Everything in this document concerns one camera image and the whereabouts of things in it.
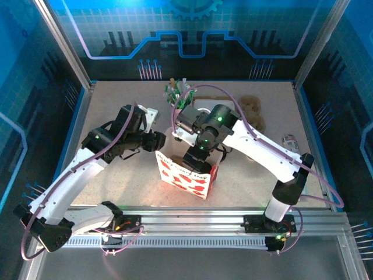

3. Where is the slotted white cable duct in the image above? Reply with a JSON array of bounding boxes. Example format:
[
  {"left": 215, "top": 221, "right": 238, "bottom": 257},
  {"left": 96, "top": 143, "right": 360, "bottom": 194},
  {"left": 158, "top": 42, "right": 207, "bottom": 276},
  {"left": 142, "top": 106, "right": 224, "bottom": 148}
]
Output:
[{"left": 62, "top": 235, "right": 270, "bottom": 251}]

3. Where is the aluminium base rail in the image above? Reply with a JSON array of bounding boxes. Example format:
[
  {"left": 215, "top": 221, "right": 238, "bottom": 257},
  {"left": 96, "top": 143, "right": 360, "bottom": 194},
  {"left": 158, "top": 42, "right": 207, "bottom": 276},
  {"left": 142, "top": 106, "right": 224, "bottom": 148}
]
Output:
[{"left": 37, "top": 205, "right": 349, "bottom": 237}]

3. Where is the red and white gift bag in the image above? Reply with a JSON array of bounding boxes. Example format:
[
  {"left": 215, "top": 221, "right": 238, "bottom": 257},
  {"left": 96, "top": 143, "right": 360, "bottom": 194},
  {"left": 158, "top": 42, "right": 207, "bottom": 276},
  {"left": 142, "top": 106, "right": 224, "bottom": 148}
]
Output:
[{"left": 155, "top": 107, "right": 220, "bottom": 201}]

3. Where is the aluminium frame post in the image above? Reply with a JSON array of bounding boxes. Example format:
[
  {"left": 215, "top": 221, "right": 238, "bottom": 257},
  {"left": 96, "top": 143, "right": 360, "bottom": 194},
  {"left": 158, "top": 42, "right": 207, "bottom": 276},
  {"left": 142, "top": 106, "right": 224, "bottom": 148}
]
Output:
[
  {"left": 293, "top": 0, "right": 352, "bottom": 90},
  {"left": 33, "top": 0, "right": 96, "bottom": 90}
]

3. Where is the striped red white packet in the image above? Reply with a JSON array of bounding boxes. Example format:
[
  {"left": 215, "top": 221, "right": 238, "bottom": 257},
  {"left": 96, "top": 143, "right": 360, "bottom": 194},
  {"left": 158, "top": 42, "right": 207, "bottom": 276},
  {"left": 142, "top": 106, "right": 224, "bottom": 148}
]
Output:
[{"left": 281, "top": 133, "right": 301, "bottom": 152}]

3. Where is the small black control board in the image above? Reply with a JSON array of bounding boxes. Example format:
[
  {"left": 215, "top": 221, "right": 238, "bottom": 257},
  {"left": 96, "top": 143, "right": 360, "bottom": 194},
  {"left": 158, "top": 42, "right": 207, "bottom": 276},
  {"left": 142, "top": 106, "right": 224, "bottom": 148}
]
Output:
[
  {"left": 264, "top": 235, "right": 289, "bottom": 253},
  {"left": 100, "top": 232, "right": 123, "bottom": 246}
]

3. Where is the tray of white napkins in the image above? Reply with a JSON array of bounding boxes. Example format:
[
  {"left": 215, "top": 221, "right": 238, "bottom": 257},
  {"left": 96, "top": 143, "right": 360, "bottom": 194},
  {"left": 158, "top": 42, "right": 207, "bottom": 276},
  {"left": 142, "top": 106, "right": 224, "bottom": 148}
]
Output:
[{"left": 194, "top": 99, "right": 234, "bottom": 111}]

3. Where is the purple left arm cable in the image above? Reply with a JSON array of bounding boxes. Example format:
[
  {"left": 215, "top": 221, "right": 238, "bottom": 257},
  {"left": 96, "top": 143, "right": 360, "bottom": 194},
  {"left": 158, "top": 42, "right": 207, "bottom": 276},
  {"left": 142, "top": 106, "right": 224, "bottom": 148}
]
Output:
[{"left": 20, "top": 101, "right": 145, "bottom": 257}]

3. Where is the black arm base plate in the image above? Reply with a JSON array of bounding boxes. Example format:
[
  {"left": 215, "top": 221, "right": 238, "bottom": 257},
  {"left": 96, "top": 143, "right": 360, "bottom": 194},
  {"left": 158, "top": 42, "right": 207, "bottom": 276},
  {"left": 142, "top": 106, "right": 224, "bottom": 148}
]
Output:
[
  {"left": 242, "top": 214, "right": 297, "bottom": 234},
  {"left": 88, "top": 214, "right": 143, "bottom": 234}
]

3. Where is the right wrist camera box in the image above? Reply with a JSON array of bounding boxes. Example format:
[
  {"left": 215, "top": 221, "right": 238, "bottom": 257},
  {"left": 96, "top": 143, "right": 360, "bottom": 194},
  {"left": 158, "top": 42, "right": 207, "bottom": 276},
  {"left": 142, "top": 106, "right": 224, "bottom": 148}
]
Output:
[{"left": 171, "top": 105, "right": 202, "bottom": 146}]

